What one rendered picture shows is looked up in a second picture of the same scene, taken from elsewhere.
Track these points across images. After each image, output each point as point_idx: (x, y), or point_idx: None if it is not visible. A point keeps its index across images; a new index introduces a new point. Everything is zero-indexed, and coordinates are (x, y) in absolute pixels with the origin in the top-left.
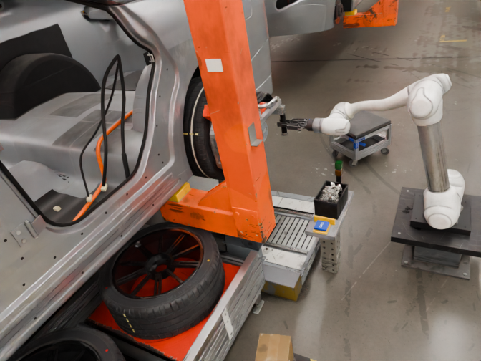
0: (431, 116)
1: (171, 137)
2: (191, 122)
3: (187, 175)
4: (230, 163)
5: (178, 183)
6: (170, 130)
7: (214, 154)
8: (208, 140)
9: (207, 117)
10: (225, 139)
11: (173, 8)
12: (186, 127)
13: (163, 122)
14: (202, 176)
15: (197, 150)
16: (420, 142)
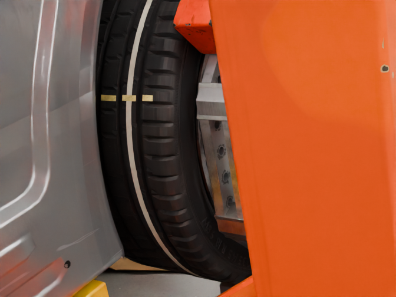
0: None
1: (42, 91)
2: (132, 54)
3: (102, 254)
4: (283, 185)
5: (59, 282)
6: (42, 62)
7: (210, 180)
8: (191, 124)
9: (190, 29)
10: (266, 49)
11: None
12: (113, 73)
13: (13, 28)
14: (165, 266)
15: (146, 161)
16: None
